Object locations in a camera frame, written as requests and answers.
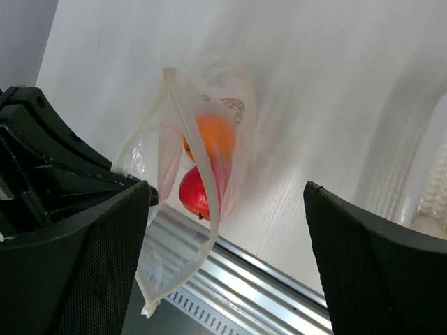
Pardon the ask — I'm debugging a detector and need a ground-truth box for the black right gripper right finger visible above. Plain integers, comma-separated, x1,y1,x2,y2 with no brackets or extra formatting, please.
303,181,446,334

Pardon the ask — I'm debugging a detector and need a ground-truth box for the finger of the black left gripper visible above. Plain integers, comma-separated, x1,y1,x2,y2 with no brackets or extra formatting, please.
1,86,159,237

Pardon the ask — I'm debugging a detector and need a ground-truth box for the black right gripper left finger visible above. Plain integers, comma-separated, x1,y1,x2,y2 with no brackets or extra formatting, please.
1,181,150,334

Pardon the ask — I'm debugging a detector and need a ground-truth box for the red toy tomato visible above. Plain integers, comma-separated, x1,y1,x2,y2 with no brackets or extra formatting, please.
179,166,229,221

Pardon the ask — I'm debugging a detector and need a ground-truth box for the clear zip top bag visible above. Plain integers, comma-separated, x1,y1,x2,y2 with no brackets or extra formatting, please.
112,64,257,317

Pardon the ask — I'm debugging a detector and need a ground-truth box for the orange toy orange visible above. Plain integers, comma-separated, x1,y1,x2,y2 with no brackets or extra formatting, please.
196,114,236,161

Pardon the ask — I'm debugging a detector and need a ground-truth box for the white perforated plastic basket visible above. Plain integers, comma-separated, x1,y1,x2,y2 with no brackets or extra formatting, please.
411,133,446,239

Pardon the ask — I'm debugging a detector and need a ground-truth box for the silver aluminium front rail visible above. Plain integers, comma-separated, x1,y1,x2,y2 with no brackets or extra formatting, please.
129,204,332,335

